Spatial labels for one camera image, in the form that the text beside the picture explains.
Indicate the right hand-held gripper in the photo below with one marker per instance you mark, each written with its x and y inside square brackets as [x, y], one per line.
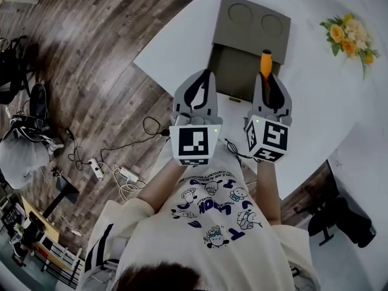
[269, 138]

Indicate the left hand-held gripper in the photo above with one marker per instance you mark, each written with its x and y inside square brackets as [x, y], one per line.
[194, 144]

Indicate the orange carrot-shaped object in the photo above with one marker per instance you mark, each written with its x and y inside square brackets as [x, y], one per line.
[266, 65]

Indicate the olive cardboard box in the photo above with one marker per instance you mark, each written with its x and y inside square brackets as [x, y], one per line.
[242, 35]

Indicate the person's right forearm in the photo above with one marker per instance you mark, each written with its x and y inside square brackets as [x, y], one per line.
[269, 189]

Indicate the person's left forearm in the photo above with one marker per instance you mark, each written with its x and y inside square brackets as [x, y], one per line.
[163, 186]

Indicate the orange and yellow flower bouquet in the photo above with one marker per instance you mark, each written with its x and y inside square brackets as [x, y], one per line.
[348, 38]

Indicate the white power strip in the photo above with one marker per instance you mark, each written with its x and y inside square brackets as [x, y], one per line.
[96, 168]
[128, 174]

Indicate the black office chair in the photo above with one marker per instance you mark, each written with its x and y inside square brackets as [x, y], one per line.
[339, 220]

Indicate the cream printed shirt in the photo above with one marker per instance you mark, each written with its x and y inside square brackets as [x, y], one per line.
[212, 241]

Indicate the black swivel chair with bags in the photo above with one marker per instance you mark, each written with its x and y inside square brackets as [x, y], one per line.
[12, 68]

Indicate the light wooden table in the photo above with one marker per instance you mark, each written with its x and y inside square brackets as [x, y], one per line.
[45, 220]

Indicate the white slatted rack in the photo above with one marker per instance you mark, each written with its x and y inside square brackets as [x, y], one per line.
[59, 258]

